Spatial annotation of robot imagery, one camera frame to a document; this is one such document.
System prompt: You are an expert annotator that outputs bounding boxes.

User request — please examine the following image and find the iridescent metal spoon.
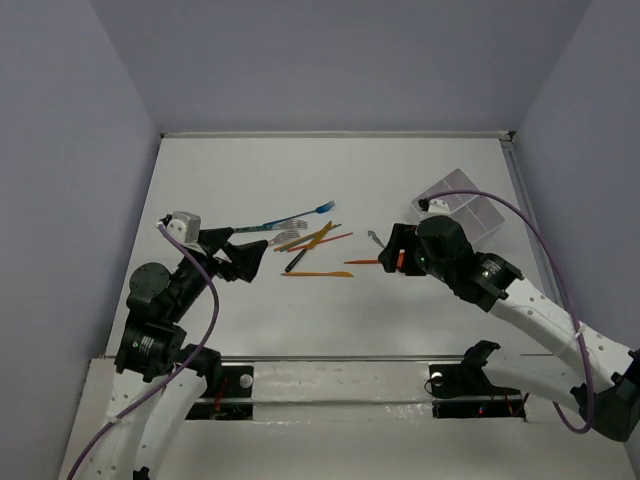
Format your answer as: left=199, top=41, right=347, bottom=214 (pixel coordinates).
left=367, top=230, right=385, bottom=249

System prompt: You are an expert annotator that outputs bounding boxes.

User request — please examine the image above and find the blue plastic fork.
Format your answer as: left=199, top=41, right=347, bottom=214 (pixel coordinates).
left=264, top=200, right=335, bottom=226

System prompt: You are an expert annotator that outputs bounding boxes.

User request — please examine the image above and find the blue handled metal fork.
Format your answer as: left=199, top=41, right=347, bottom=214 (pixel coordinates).
left=233, top=219, right=308, bottom=233

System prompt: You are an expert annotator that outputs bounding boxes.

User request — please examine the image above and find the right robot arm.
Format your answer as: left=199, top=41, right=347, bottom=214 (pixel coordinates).
left=378, top=215, right=639, bottom=442

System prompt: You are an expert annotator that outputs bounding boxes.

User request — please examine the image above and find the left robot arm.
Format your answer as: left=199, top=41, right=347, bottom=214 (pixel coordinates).
left=67, top=215, right=268, bottom=479

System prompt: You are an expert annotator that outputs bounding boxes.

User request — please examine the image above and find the orange plastic knife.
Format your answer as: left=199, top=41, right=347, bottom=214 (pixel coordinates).
left=281, top=271, right=354, bottom=278

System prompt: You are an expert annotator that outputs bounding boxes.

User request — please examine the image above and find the red chopstick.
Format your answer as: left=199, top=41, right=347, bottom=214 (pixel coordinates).
left=286, top=232, right=353, bottom=253

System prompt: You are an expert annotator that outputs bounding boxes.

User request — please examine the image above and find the yellow plastic knife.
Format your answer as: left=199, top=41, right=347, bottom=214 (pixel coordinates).
left=305, top=221, right=333, bottom=250

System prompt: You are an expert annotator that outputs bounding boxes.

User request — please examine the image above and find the white divided container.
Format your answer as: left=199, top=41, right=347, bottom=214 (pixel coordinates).
left=410, top=169, right=505, bottom=250

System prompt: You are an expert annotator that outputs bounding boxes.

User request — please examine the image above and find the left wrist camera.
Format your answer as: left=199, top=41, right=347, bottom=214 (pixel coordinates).
left=160, top=211, right=201, bottom=246

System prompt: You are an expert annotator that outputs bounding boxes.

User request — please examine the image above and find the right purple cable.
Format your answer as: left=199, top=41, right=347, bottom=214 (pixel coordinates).
left=427, top=189, right=596, bottom=434

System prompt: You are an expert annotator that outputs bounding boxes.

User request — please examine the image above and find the black handled knife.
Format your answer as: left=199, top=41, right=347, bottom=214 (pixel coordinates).
left=284, top=248, right=307, bottom=273

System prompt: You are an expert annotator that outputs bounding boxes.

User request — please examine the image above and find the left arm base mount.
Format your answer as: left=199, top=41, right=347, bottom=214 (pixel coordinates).
left=186, top=363, right=254, bottom=421

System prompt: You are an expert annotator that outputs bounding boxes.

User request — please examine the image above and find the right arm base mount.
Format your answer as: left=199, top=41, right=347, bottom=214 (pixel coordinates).
left=423, top=340, right=528, bottom=419

